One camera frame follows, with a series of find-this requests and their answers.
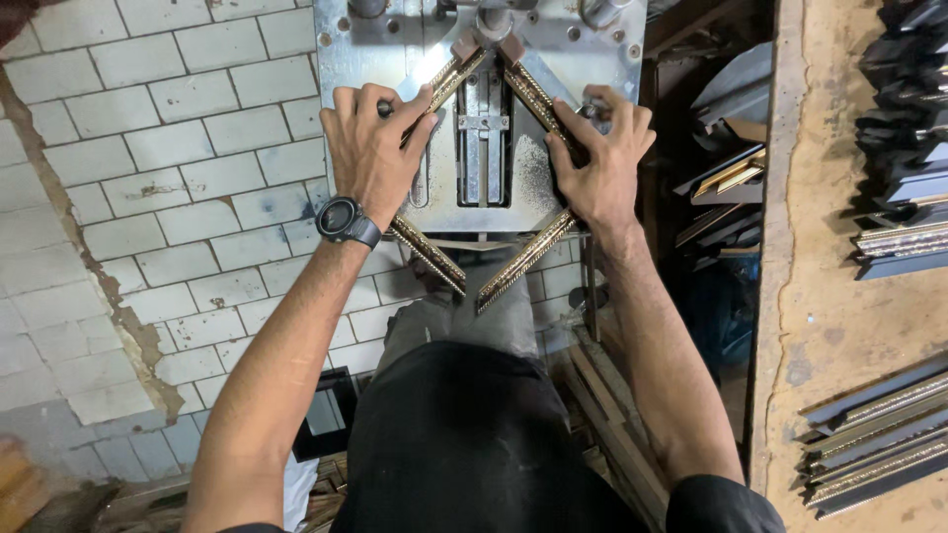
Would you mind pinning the person's right hand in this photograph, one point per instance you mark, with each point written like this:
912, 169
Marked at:
607, 166

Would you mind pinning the person's left hand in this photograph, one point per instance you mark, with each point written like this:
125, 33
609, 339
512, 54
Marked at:
367, 159

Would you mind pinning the gold ornate L-shaped frame half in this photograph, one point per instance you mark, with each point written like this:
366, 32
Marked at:
433, 259
522, 259

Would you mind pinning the black wrist watch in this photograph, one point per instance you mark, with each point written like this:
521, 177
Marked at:
344, 220

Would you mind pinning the person's grey trousers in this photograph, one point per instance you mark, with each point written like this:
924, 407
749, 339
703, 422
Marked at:
474, 311

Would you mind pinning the pile of wooden strips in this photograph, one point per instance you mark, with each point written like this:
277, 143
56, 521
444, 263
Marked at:
615, 429

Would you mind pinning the person's black shirt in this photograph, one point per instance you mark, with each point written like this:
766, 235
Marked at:
481, 451

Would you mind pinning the white cloth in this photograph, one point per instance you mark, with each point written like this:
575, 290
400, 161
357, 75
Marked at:
300, 492

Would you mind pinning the brown wooden object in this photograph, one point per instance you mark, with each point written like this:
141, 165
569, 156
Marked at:
18, 488

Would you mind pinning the heap of mixed frame mouldings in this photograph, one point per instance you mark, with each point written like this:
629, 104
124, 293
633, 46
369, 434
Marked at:
722, 170

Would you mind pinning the metal frame joining machine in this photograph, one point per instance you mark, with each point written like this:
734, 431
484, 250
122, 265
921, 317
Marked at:
481, 170

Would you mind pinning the black picture frame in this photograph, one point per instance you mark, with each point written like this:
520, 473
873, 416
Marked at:
326, 414

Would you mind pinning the stack of black frame mouldings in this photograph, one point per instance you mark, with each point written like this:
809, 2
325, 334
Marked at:
907, 140

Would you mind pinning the stack of silver frame mouldings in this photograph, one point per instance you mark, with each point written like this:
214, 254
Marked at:
881, 444

